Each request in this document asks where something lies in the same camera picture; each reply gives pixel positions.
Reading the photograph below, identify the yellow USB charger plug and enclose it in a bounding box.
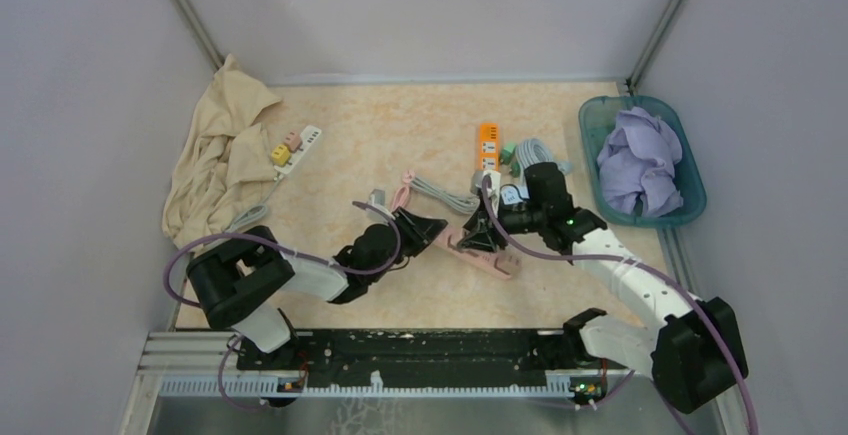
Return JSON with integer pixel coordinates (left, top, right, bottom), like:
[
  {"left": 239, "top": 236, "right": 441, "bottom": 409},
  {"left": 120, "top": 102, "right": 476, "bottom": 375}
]
[{"left": 270, "top": 144, "right": 291, "bottom": 167}]

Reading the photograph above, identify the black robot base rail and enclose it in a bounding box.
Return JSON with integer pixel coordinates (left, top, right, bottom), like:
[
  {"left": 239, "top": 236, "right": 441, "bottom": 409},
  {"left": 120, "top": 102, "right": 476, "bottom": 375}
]
[{"left": 236, "top": 329, "right": 603, "bottom": 389}]

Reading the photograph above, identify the lavender cloth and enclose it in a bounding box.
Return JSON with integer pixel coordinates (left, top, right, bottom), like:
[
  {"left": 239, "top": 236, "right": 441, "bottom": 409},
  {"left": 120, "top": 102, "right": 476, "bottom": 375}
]
[{"left": 596, "top": 107, "right": 684, "bottom": 218}]

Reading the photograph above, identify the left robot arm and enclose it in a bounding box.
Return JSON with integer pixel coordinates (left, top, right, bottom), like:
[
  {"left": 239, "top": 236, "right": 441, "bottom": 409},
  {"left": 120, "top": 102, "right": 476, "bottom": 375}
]
[{"left": 186, "top": 208, "right": 448, "bottom": 369}]

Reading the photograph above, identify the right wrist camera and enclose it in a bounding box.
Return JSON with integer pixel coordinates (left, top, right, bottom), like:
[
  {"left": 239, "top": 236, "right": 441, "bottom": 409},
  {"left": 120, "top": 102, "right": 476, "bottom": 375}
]
[{"left": 470, "top": 170, "right": 501, "bottom": 212}]

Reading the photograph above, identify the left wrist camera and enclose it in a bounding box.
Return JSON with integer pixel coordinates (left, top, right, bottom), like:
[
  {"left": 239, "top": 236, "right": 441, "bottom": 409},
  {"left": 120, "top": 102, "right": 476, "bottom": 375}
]
[{"left": 366, "top": 189, "right": 392, "bottom": 223}]

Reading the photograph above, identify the orange power strip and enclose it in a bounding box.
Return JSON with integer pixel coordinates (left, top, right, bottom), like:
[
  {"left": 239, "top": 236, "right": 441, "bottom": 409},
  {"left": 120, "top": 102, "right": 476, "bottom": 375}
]
[{"left": 477, "top": 122, "right": 501, "bottom": 170}]

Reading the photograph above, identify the round light blue power socket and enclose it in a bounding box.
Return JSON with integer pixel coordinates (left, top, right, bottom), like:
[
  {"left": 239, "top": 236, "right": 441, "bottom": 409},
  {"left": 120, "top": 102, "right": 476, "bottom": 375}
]
[{"left": 500, "top": 184, "right": 529, "bottom": 205}]

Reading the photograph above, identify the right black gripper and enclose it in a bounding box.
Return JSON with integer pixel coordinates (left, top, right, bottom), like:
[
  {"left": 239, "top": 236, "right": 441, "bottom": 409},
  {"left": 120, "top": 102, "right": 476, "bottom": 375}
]
[{"left": 458, "top": 193, "right": 547, "bottom": 252}]

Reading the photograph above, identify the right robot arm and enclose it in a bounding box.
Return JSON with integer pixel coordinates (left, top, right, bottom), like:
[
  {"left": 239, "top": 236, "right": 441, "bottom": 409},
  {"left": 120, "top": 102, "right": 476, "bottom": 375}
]
[{"left": 459, "top": 162, "right": 749, "bottom": 414}]

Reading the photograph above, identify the white power strip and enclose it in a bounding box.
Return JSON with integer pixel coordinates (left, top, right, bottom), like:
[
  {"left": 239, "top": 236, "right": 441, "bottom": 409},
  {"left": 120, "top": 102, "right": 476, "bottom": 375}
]
[{"left": 273, "top": 125, "right": 323, "bottom": 178}]

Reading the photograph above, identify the pink power strip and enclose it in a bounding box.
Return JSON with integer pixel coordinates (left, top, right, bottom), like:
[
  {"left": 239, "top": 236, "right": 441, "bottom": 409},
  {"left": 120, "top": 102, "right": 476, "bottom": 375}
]
[{"left": 433, "top": 225, "right": 522, "bottom": 280}]

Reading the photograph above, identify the beige cloth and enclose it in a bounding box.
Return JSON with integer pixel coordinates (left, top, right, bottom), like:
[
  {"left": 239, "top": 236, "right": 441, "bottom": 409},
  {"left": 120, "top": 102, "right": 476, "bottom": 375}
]
[{"left": 161, "top": 54, "right": 282, "bottom": 248}]

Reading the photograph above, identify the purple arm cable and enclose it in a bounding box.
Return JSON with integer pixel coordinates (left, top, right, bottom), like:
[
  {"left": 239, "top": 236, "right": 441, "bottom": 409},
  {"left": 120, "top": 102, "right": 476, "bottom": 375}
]
[
  {"left": 162, "top": 201, "right": 404, "bottom": 413},
  {"left": 479, "top": 174, "right": 761, "bottom": 435}
]

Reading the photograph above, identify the coiled light blue socket cable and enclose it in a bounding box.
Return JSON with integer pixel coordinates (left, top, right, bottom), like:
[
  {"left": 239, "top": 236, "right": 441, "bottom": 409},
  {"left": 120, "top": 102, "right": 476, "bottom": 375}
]
[{"left": 515, "top": 138, "right": 572, "bottom": 175}]

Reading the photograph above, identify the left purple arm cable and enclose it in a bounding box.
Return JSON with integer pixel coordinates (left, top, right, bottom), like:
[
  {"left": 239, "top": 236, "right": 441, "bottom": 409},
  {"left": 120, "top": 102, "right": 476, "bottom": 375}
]
[{"left": 162, "top": 201, "right": 404, "bottom": 413}]

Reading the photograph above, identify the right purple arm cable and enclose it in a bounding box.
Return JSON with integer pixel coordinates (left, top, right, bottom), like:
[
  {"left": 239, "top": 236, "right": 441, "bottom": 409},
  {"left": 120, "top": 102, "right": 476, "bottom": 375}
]
[{"left": 479, "top": 174, "right": 761, "bottom": 435}]

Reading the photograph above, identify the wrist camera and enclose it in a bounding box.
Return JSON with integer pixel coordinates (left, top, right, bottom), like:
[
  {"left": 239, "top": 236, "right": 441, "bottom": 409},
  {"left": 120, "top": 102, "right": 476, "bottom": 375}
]
[
  {"left": 470, "top": 170, "right": 501, "bottom": 212},
  {"left": 366, "top": 189, "right": 392, "bottom": 223}
]

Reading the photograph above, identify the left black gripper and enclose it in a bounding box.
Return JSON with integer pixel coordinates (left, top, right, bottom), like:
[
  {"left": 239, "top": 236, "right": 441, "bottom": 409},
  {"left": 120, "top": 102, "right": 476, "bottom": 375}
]
[{"left": 368, "top": 205, "right": 445, "bottom": 282}]

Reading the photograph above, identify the teal plastic basket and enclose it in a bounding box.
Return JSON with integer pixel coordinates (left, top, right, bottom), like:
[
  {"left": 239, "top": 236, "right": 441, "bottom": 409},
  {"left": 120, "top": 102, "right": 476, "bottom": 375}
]
[{"left": 578, "top": 96, "right": 707, "bottom": 229}]

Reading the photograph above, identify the pink charger on white strip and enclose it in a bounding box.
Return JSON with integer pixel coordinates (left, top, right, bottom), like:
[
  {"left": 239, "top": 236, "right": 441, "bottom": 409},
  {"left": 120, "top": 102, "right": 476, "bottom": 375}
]
[{"left": 283, "top": 131, "right": 303, "bottom": 153}]

